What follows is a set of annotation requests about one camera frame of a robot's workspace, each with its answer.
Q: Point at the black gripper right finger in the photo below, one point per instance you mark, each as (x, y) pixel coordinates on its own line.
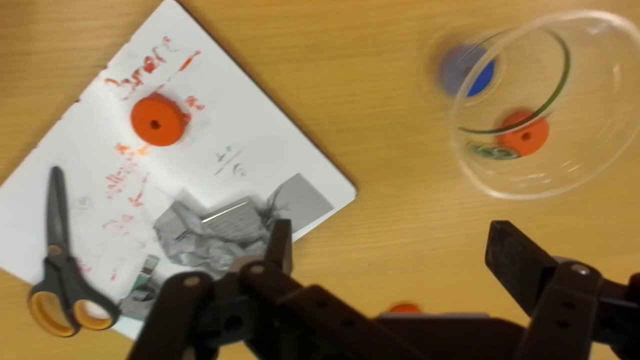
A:
(573, 306)

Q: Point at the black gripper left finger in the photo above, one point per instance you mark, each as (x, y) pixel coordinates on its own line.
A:
(220, 321)

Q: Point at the clear plastic cup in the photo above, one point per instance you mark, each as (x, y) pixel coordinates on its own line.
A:
(601, 101)

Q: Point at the crumpled grey tape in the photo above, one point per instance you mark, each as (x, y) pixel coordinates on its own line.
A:
(220, 233)

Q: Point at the white paper sheet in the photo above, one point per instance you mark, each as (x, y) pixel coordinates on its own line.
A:
(232, 133)

